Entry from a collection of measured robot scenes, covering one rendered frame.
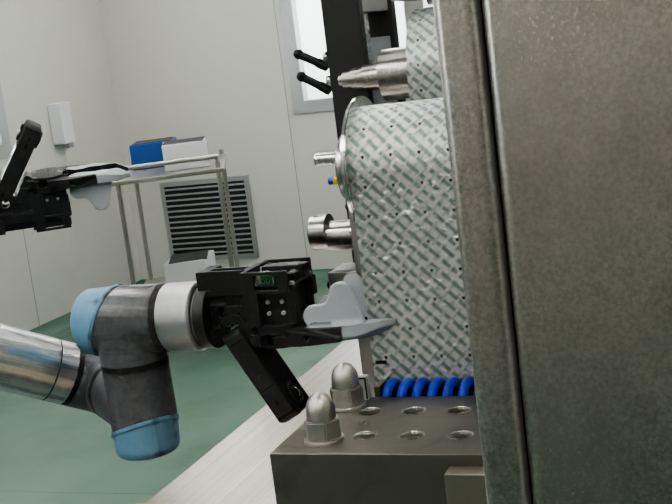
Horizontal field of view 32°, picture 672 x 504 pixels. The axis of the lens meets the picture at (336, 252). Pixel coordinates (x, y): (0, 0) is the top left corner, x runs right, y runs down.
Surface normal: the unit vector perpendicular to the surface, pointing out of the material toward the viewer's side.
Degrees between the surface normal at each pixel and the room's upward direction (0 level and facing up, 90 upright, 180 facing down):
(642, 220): 90
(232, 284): 90
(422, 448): 0
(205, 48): 90
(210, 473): 0
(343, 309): 90
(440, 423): 0
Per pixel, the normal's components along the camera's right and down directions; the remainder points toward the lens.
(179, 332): -0.30, 0.38
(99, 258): 0.93, -0.06
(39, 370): 0.44, 0.17
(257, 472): -0.12, -0.98
